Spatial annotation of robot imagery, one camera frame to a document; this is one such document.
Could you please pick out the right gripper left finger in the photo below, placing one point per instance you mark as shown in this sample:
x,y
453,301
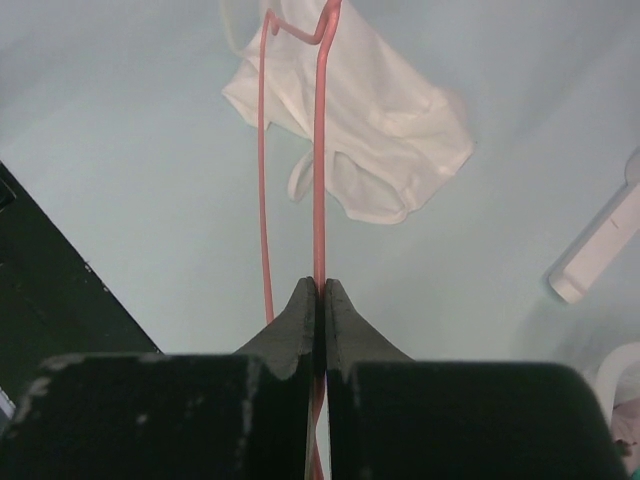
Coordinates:
x,y
244,415

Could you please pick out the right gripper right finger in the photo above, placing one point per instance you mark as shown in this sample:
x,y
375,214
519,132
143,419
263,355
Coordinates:
x,y
393,417

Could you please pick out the white tank top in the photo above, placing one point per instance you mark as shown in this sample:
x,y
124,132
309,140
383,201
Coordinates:
x,y
392,138

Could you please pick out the pink wire hanger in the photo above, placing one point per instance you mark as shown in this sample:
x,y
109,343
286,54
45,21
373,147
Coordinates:
x,y
323,37

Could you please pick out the white plastic basket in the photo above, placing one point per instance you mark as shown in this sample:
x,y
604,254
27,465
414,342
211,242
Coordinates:
x,y
610,372

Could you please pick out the white metal clothes rack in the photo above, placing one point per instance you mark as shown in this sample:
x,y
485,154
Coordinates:
x,y
602,240

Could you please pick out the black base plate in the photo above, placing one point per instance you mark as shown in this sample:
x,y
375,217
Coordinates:
x,y
52,302

